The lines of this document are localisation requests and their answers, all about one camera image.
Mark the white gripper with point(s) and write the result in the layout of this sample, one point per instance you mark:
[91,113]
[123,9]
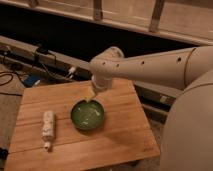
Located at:
[99,84]

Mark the white plastic bottle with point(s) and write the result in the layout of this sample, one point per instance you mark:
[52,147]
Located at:
[48,130]

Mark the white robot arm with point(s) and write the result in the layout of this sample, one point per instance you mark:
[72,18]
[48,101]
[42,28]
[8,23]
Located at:
[187,142]

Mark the green ceramic bowl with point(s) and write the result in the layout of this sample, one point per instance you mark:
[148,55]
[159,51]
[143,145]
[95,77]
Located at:
[87,115]

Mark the white plug connector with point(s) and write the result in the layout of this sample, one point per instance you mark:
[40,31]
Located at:
[71,72]

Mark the blue box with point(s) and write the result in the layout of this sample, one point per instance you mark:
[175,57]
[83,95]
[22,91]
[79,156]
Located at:
[31,80]

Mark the black clamp device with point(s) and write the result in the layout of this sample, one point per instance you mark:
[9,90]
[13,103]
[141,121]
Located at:
[38,51]

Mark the wooden cutting board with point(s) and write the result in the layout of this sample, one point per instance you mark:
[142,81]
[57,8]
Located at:
[125,135]

